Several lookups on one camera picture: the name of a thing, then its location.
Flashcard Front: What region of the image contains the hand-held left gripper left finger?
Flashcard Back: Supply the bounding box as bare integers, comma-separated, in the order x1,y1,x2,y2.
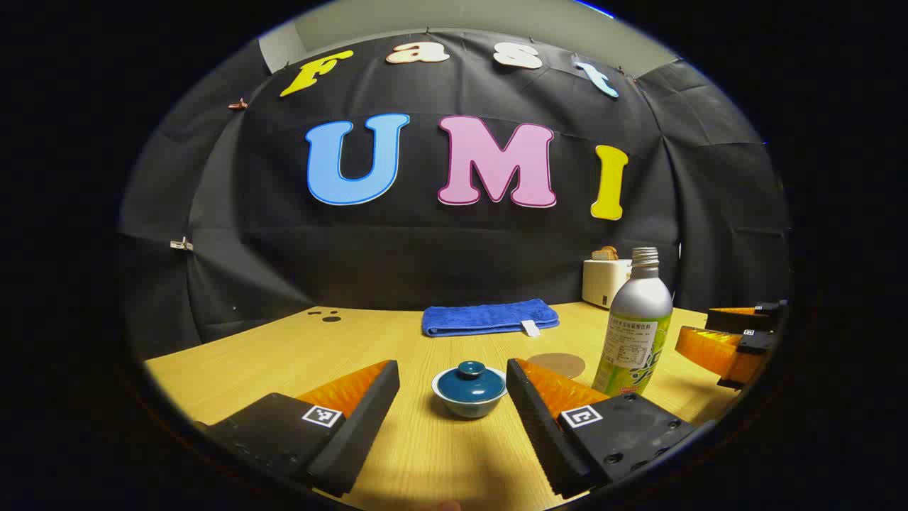
195,360,400,498

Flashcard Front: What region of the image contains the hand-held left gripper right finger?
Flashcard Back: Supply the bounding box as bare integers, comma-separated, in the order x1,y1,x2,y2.
506,358,699,500

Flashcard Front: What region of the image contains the round brown coaster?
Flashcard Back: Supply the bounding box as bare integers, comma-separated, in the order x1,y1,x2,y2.
526,353,587,380

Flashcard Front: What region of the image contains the teal teacup white inside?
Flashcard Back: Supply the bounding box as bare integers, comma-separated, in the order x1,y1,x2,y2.
431,366,509,419

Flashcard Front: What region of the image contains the silver water bottle green label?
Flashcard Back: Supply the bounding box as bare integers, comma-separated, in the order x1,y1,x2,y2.
592,247,674,397

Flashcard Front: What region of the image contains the teal teacup lid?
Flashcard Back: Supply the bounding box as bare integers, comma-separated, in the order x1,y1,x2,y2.
436,361,506,404

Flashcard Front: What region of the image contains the blue folded towel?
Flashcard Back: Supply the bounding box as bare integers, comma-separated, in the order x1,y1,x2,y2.
421,298,560,338

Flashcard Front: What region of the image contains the white toaster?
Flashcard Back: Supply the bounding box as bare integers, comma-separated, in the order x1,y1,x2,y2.
582,258,633,309

